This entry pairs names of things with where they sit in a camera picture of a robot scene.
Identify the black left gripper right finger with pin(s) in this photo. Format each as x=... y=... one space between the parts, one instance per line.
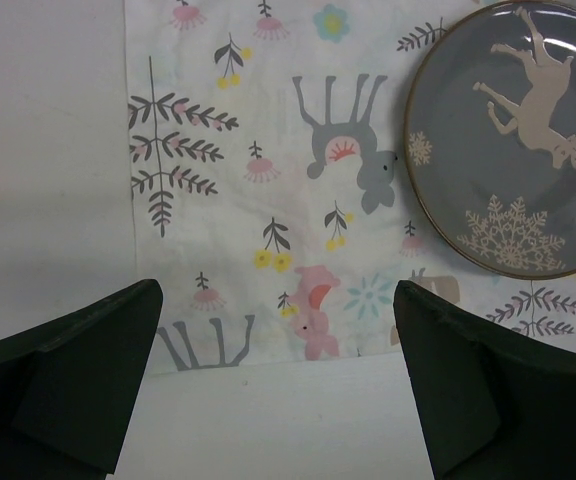
x=492 y=403

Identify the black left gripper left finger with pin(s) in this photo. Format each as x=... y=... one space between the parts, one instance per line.
x=68 y=387

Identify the grey reindeer plate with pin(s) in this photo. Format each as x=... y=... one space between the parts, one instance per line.
x=490 y=131

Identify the floral patterned cloth placemat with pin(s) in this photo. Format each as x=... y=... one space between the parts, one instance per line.
x=270 y=190

